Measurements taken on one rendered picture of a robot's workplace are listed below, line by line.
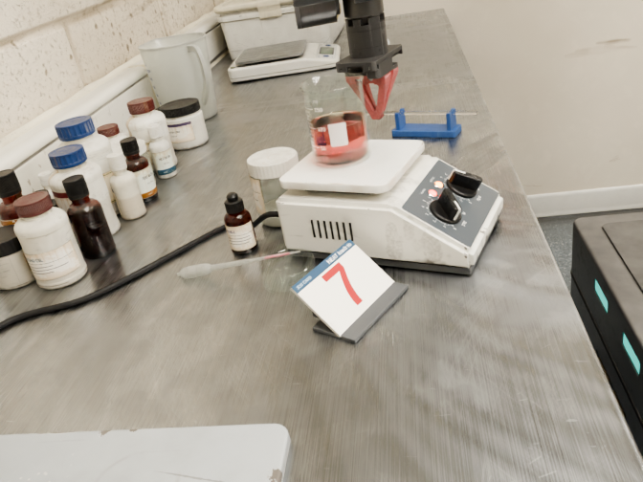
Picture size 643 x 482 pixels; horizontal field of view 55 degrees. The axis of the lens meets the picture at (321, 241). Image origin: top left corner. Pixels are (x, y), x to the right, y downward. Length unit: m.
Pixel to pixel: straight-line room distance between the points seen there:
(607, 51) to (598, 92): 0.13
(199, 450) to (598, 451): 0.26
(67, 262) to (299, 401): 0.35
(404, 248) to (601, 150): 1.74
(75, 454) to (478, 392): 0.29
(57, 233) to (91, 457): 0.30
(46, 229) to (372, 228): 0.34
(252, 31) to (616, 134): 1.24
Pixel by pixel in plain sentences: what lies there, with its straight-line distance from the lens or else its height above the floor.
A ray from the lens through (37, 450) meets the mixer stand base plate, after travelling 0.51.
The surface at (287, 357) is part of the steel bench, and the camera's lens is 0.52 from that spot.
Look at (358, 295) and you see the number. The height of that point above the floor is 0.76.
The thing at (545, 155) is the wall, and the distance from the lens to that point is 2.25.
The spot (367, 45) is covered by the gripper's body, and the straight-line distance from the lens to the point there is 0.93.
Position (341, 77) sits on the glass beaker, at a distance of 0.66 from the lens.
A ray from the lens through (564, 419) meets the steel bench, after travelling 0.45.
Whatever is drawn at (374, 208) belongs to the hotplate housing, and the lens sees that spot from 0.58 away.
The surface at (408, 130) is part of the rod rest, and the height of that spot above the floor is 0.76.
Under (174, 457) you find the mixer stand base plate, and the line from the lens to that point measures 0.45.
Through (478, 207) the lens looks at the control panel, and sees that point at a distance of 0.63.
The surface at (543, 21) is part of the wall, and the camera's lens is 2.12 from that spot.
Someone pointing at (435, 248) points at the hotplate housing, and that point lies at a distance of 0.58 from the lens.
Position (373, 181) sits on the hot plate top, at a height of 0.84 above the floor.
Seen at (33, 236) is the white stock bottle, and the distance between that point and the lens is 0.71.
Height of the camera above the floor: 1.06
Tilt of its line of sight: 28 degrees down
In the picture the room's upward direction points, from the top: 10 degrees counter-clockwise
